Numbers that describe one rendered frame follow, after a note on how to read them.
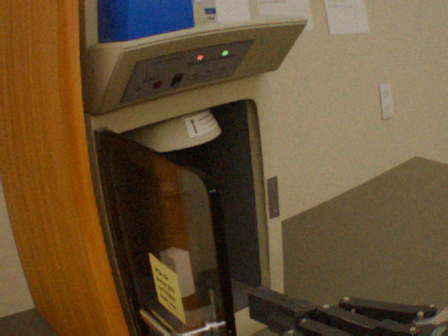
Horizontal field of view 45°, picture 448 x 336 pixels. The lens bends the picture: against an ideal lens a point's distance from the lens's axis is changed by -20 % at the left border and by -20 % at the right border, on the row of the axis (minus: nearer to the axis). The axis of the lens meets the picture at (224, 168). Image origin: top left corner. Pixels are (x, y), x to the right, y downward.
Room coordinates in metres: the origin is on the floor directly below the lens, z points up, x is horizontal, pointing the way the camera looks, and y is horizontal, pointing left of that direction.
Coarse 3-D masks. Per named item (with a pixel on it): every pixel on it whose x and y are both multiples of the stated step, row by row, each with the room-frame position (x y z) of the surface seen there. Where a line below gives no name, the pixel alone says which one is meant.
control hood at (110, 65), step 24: (216, 24) 0.83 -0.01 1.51; (240, 24) 0.84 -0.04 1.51; (264, 24) 0.87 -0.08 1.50; (288, 24) 0.90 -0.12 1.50; (96, 48) 0.80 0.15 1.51; (120, 48) 0.74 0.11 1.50; (144, 48) 0.76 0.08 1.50; (168, 48) 0.79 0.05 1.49; (192, 48) 0.82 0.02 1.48; (264, 48) 0.92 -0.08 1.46; (288, 48) 0.95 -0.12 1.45; (96, 72) 0.80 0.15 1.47; (120, 72) 0.77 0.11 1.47; (240, 72) 0.94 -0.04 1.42; (264, 72) 0.97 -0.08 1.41; (96, 96) 0.80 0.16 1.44; (120, 96) 0.81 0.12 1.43
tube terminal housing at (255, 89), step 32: (96, 0) 0.84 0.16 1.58; (256, 0) 1.01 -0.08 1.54; (96, 32) 0.84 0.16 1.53; (160, 96) 0.90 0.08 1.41; (192, 96) 0.93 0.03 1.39; (224, 96) 0.96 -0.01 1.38; (256, 96) 1.00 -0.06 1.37; (96, 128) 0.83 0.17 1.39; (128, 128) 0.86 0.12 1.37; (256, 128) 1.03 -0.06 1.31; (96, 160) 0.83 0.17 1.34; (256, 160) 1.02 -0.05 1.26; (96, 192) 0.84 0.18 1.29; (256, 192) 1.02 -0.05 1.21; (128, 320) 0.84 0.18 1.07
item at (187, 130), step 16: (192, 112) 0.96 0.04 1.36; (208, 112) 1.00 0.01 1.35; (144, 128) 0.94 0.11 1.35; (160, 128) 0.94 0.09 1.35; (176, 128) 0.94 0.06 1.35; (192, 128) 0.95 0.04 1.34; (208, 128) 0.97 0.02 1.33; (144, 144) 0.93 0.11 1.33; (160, 144) 0.93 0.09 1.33; (176, 144) 0.93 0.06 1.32; (192, 144) 0.94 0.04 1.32
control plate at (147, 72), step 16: (208, 48) 0.84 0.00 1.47; (224, 48) 0.86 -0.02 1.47; (240, 48) 0.88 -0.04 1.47; (144, 64) 0.78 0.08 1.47; (160, 64) 0.80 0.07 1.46; (176, 64) 0.82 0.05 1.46; (192, 64) 0.85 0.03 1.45; (208, 64) 0.87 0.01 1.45; (224, 64) 0.89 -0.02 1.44; (144, 80) 0.81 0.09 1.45; (192, 80) 0.88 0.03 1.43; (208, 80) 0.90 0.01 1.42; (128, 96) 0.82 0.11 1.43; (144, 96) 0.84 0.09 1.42
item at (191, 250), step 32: (128, 160) 0.72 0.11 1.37; (160, 160) 0.63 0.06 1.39; (128, 192) 0.73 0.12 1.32; (160, 192) 0.64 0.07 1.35; (192, 192) 0.57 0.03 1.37; (128, 224) 0.75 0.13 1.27; (160, 224) 0.65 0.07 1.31; (192, 224) 0.58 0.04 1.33; (128, 256) 0.78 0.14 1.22; (160, 256) 0.67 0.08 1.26; (192, 256) 0.59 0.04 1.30; (192, 288) 0.60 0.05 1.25; (224, 288) 0.55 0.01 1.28; (192, 320) 0.62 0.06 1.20; (224, 320) 0.55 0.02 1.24
